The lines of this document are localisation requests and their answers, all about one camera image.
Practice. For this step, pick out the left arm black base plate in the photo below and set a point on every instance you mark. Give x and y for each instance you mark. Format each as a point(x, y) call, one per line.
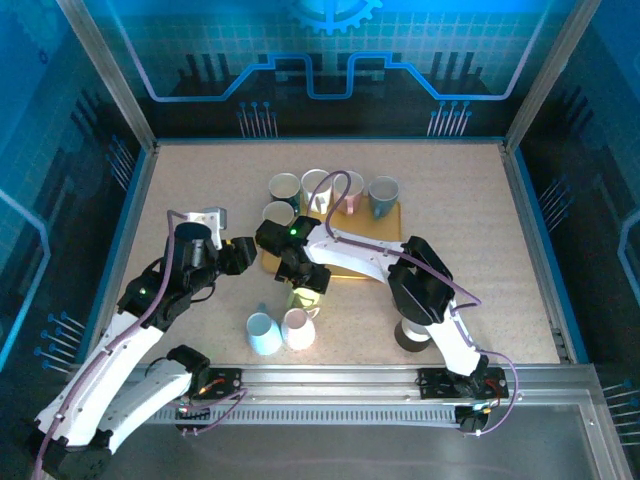
point(227, 382)

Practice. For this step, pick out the aluminium mounting rail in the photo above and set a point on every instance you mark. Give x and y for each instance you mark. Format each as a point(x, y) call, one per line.
point(325, 380)

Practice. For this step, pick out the light green mug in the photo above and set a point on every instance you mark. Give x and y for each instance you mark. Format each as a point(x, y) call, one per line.
point(302, 298)

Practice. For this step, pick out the off-white ceramic mug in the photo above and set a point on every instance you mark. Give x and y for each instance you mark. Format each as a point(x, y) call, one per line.
point(277, 212)

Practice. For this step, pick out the light blue mug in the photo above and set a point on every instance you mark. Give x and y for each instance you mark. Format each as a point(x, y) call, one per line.
point(262, 332)

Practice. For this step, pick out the pink ceramic mug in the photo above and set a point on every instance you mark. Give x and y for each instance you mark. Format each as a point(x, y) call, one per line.
point(356, 187)

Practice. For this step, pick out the grey-blue ceramic mug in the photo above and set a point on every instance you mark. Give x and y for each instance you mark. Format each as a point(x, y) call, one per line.
point(384, 190)

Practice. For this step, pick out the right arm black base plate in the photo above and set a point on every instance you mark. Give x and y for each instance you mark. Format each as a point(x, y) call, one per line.
point(435, 382)

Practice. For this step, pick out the pale pink mug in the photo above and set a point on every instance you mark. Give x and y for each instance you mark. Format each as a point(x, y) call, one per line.
point(298, 330)

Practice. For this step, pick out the grey metallic mug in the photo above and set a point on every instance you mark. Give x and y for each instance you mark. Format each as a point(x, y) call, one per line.
point(412, 336)

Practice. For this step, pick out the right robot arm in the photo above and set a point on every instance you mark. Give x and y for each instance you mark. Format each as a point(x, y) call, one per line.
point(350, 255)

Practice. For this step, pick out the aluminium table side rail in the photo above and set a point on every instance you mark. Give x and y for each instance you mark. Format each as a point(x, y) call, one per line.
point(531, 235)
point(135, 215)

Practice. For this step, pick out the aluminium frame post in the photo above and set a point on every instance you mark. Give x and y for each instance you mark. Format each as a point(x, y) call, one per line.
point(550, 75)
point(107, 75)

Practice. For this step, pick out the white ceramic mug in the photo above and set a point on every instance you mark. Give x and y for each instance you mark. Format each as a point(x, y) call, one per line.
point(312, 181)

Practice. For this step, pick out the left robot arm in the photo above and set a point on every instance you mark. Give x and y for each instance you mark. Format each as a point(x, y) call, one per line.
point(115, 345)

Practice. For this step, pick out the dark teal mug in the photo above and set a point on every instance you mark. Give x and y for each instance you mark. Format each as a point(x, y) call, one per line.
point(284, 186)

